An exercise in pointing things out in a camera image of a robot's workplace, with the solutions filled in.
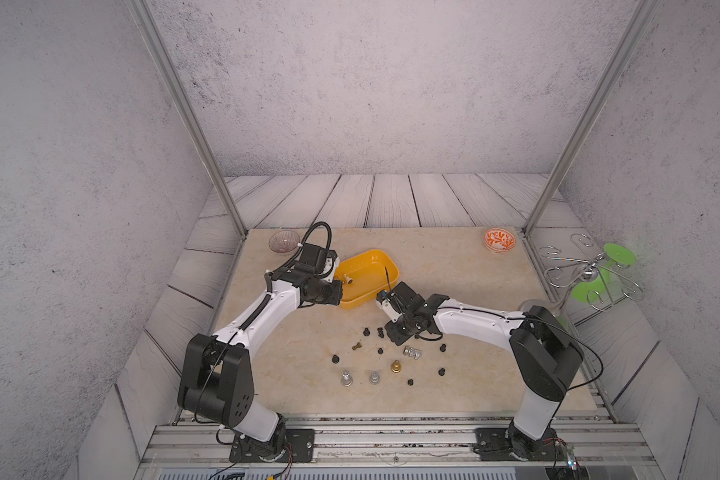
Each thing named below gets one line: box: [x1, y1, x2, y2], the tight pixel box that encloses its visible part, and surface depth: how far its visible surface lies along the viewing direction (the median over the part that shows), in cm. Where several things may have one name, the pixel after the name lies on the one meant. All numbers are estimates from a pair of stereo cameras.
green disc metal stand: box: [571, 243, 637, 303], surface depth 77 cm
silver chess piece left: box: [340, 370, 353, 387], surface depth 84 cm
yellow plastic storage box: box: [334, 249, 400, 309], surface depth 108 cm
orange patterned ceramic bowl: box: [483, 228, 516, 254], surface depth 117 cm
